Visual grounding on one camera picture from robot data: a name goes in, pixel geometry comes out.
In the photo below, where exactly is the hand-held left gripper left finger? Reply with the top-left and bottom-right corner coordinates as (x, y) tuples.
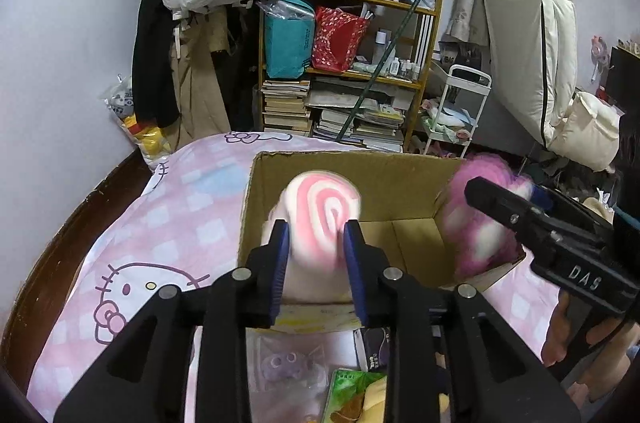
(52, 220), (291, 423)

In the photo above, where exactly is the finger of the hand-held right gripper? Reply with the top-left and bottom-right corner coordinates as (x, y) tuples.
(464, 177), (553, 256)
(529, 184), (557, 213)

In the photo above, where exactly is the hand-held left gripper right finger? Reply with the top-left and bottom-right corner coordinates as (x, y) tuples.
(342, 219), (583, 423)

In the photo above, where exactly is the pink fluffy plush toy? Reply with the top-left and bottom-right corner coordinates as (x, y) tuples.
(440, 153), (536, 281)

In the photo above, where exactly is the pink swirl plush toy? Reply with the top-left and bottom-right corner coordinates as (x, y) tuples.
(265, 170), (362, 304)

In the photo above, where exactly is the cardboard box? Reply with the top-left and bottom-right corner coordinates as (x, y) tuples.
(235, 150), (526, 336)

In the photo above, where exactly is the black card pack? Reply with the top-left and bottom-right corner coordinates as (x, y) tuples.
(352, 327), (393, 374)

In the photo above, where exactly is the green packet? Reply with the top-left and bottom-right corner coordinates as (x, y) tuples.
(322, 368), (388, 423)

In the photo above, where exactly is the yellow dog plush toy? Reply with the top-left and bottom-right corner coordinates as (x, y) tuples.
(362, 375), (451, 423)

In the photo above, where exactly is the person's right hand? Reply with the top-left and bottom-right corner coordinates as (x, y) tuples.
(542, 290), (640, 409)

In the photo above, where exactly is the clear bag with purple item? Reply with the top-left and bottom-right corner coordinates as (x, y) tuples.
(250, 333), (331, 409)

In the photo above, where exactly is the pink printed blanket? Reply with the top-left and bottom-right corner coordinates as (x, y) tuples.
(27, 130), (581, 423)

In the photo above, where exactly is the white trolley cart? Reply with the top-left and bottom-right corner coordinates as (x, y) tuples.
(417, 64), (493, 159)

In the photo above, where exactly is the stack of books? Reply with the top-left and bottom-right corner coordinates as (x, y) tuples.
(260, 76), (406, 154)

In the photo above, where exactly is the black paper bag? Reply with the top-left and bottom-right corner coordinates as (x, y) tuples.
(440, 40), (481, 69)

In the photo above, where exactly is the cream padded chair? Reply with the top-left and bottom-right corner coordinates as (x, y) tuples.
(477, 0), (621, 171)

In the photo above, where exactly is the group of cosmetic bottles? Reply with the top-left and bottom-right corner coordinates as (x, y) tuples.
(372, 28), (426, 81)

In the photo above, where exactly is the beige coat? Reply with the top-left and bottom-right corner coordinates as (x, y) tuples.
(167, 8), (236, 149)

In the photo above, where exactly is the green pole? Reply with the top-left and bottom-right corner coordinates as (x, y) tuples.
(334, 0), (433, 141)

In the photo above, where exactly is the teal bag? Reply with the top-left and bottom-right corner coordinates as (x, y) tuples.
(264, 0), (317, 79)

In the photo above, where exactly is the plastic bag of toys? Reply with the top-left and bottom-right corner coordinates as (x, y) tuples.
(104, 73), (166, 159)

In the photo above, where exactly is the red patterned bag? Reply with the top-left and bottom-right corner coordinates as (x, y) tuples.
(311, 6), (371, 74)

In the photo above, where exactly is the black coat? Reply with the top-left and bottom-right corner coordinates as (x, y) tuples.
(131, 0), (181, 129)

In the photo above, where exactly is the dark wooden bed frame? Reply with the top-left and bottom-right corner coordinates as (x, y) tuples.
(7, 148), (151, 384)

